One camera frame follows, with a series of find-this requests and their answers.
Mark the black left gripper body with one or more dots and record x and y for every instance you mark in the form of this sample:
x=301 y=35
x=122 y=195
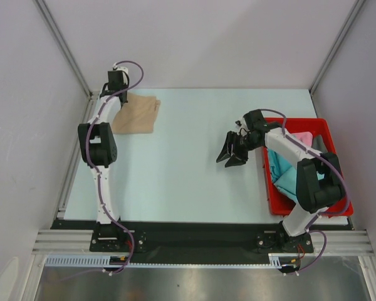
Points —
x=124 y=85

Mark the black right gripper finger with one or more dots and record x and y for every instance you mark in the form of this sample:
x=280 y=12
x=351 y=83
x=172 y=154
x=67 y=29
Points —
x=236 y=159
x=227 y=151

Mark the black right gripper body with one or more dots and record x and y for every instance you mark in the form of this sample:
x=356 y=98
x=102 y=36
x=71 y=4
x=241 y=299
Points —
x=242 y=145

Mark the beige t shirt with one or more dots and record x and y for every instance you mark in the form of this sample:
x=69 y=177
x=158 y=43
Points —
x=137 y=116

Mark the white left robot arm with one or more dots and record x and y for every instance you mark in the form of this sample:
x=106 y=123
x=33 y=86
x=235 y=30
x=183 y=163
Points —
x=99 y=151

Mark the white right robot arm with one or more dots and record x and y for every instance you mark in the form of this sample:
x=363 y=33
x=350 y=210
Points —
x=319 y=180

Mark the light blue t shirt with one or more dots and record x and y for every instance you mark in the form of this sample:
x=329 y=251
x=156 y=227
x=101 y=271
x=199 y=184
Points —
x=278 y=165

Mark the teal t shirt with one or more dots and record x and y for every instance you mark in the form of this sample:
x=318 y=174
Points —
x=286 y=184

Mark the red plastic bin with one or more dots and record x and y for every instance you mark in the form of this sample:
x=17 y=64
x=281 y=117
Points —
x=279 y=204

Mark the pink t shirt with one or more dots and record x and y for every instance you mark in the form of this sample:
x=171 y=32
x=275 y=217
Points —
x=303 y=138

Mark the grey t shirt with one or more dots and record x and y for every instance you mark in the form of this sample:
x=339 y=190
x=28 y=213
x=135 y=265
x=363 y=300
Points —
x=318 y=144

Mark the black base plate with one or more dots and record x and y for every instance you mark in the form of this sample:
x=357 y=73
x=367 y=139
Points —
x=238 y=253

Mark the left rear aluminium post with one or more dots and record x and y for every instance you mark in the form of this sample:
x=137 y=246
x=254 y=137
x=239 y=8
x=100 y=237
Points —
x=60 y=41

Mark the aluminium post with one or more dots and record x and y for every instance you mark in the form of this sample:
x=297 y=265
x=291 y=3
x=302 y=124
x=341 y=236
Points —
x=60 y=41
x=337 y=44

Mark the aluminium frame rail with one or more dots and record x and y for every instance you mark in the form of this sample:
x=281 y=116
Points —
x=338 y=243

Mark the right rear aluminium post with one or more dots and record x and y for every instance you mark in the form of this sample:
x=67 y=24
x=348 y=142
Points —
x=337 y=44

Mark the white slotted cable duct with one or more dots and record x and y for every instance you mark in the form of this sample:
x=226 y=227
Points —
x=116 y=261

